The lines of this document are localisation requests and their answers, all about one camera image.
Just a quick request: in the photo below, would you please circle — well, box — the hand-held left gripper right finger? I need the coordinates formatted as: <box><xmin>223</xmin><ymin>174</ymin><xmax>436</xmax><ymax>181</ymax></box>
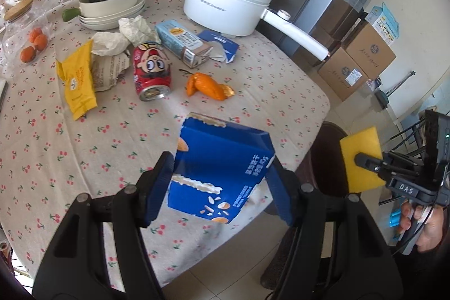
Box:
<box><xmin>265</xmin><ymin>156</ymin><xmax>403</xmax><ymax>300</ymax></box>

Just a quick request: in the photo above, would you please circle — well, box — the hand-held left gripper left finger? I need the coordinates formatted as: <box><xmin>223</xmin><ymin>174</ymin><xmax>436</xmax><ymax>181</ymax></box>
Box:
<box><xmin>31</xmin><ymin>150</ymin><xmax>176</xmax><ymax>300</ymax></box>

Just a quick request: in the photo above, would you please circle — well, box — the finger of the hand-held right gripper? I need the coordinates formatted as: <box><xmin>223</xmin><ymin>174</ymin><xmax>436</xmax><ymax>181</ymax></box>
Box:
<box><xmin>354</xmin><ymin>152</ymin><xmax>424</xmax><ymax>180</ymax></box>

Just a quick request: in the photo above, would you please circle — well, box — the yellow sponge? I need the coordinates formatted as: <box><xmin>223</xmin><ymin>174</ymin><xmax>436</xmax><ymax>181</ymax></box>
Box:
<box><xmin>339</xmin><ymin>126</ymin><xmax>387</xmax><ymax>193</ymax></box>

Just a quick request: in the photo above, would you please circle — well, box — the blue cracker box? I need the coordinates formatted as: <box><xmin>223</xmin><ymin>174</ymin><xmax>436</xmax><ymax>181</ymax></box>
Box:
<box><xmin>167</xmin><ymin>112</ymin><xmax>275</xmax><ymax>224</ymax></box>

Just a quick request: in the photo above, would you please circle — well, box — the white tissue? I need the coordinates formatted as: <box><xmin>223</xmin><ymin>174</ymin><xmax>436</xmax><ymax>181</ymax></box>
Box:
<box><xmin>118</xmin><ymin>15</ymin><xmax>159</xmax><ymax>47</ymax></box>
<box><xmin>91</xmin><ymin>31</ymin><xmax>131</xmax><ymax>57</ymax></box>

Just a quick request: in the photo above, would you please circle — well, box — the person's right hand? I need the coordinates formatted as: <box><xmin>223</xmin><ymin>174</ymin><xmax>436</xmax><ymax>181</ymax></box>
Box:
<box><xmin>397</xmin><ymin>202</ymin><xmax>447</xmax><ymax>253</ymax></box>

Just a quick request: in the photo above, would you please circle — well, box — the black metal stand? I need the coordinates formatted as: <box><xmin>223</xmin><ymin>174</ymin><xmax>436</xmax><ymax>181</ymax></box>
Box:
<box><xmin>374</xmin><ymin>71</ymin><xmax>417</xmax><ymax>109</ymax></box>

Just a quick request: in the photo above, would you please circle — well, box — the cardboard box with white label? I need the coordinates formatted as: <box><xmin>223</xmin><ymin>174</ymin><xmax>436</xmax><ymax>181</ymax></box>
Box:
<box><xmin>318</xmin><ymin>47</ymin><xmax>373</xmax><ymax>102</ymax></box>

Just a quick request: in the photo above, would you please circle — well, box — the cardboard box with round logo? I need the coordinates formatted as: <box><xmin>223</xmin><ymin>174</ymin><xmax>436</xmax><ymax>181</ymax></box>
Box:
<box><xmin>341</xmin><ymin>22</ymin><xmax>397</xmax><ymax>79</ymax></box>

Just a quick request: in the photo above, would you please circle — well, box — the cherry print tablecloth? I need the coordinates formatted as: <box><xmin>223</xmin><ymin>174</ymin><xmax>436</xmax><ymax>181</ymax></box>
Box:
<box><xmin>0</xmin><ymin>0</ymin><xmax>331</xmax><ymax>290</ymax></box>

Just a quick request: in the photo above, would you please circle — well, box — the orange peel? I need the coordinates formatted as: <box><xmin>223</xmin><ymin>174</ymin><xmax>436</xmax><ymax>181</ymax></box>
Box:
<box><xmin>186</xmin><ymin>72</ymin><xmax>235</xmax><ymax>102</ymax></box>

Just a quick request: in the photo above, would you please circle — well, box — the red cartoon drink can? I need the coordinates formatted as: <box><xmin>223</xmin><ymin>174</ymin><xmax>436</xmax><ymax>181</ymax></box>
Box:
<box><xmin>132</xmin><ymin>41</ymin><xmax>174</xmax><ymax>102</ymax></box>

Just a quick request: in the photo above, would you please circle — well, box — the torn printed paper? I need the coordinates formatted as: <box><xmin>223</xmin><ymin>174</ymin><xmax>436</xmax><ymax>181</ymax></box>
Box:
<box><xmin>92</xmin><ymin>52</ymin><xmax>131</xmax><ymax>93</ymax></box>

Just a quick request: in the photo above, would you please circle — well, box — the yellow snack packet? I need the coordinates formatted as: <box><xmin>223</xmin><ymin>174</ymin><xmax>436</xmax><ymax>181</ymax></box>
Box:
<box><xmin>56</xmin><ymin>40</ymin><xmax>98</xmax><ymax>121</ymax></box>

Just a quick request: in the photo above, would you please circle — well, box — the blue and white box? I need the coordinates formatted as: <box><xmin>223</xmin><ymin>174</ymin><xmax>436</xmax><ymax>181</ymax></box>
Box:
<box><xmin>366</xmin><ymin>2</ymin><xmax>400</xmax><ymax>47</ymax></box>

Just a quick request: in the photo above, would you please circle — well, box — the light blue drink carton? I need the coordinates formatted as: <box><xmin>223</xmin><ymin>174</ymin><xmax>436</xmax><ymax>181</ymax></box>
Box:
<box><xmin>155</xmin><ymin>21</ymin><xmax>213</xmax><ymax>69</ymax></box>

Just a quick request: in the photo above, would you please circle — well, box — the torn blue box piece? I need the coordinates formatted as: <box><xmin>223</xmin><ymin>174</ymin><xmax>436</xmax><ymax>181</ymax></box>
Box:
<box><xmin>197</xmin><ymin>29</ymin><xmax>240</xmax><ymax>64</ymax></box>

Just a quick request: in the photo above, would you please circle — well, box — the white plate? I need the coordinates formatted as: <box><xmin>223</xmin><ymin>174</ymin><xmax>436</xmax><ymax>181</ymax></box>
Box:
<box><xmin>79</xmin><ymin>0</ymin><xmax>146</xmax><ymax>27</ymax></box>
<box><xmin>81</xmin><ymin>0</ymin><xmax>146</xmax><ymax>31</ymax></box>

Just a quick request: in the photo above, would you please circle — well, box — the white electric pot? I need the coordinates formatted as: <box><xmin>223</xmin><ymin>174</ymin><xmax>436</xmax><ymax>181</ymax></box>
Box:
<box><xmin>183</xmin><ymin>0</ymin><xmax>331</xmax><ymax>62</ymax></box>

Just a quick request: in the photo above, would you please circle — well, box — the glass teapot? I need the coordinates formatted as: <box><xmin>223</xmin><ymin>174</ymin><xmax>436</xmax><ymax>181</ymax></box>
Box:
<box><xmin>0</xmin><ymin>10</ymin><xmax>57</xmax><ymax>79</ymax></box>

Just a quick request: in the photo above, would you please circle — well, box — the bamboo teapot lid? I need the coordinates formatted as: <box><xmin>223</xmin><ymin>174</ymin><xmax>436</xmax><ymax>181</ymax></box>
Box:
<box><xmin>3</xmin><ymin>0</ymin><xmax>35</xmax><ymax>21</ymax></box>

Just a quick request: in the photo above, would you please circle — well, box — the black wire rack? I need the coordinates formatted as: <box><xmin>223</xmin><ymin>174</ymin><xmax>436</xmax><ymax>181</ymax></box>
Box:
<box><xmin>383</xmin><ymin>103</ymin><xmax>428</xmax><ymax>160</ymax></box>

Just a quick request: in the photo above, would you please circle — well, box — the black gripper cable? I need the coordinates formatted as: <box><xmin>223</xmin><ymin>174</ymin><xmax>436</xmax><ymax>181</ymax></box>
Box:
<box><xmin>392</xmin><ymin>209</ymin><xmax>437</xmax><ymax>255</ymax></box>

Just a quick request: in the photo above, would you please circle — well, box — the white pan with green handle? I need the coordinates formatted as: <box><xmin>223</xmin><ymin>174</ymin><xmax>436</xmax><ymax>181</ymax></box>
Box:
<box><xmin>62</xmin><ymin>0</ymin><xmax>140</xmax><ymax>23</ymax></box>

